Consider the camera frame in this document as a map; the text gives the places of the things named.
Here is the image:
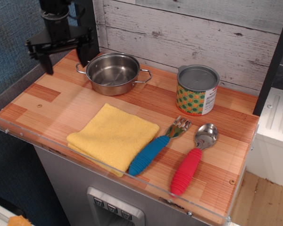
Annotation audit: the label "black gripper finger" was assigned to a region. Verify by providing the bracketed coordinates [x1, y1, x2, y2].
[76, 38, 92, 67]
[36, 53, 53, 75]

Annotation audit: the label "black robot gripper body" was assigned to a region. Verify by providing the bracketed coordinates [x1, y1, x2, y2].
[25, 13, 92, 59]

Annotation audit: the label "silver steel pot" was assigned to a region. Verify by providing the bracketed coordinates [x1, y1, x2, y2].
[76, 53, 152, 96]

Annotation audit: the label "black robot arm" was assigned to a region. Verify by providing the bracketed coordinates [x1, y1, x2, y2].
[25, 0, 94, 75]

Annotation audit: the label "yellow folded rag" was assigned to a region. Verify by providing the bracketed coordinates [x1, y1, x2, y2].
[67, 103, 159, 178]

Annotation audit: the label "green orange patterned can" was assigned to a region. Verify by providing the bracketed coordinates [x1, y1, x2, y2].
[176, 65, 219, 116]

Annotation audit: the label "grey toy fridge cabinet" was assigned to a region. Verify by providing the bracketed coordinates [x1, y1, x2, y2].
[35, 146, 204, 226]

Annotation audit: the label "clear acrylic table guard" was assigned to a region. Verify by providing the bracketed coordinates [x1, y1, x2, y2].
[0, 51, 258, 226]

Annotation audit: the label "silver dispenser panel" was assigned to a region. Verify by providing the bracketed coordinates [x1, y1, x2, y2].
[87, 186, 146, 226]

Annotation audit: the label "orange object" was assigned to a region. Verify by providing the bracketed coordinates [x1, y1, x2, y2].
[7, 215, 32, 226]

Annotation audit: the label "white toy sink unit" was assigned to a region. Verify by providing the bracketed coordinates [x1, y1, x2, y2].
[246, 88, 283, 186]

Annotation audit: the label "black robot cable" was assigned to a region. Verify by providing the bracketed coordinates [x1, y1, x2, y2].
[68, 2, 86, 20]

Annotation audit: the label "blue handled fork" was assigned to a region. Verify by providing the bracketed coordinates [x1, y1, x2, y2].
[128, 116, 191, 176]

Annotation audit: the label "red handled spoon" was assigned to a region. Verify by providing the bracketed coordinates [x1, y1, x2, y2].
[170, 123, 218, 196]

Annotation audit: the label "dark vertical post right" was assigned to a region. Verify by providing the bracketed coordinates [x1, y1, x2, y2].
[253, 28, 283, 116]

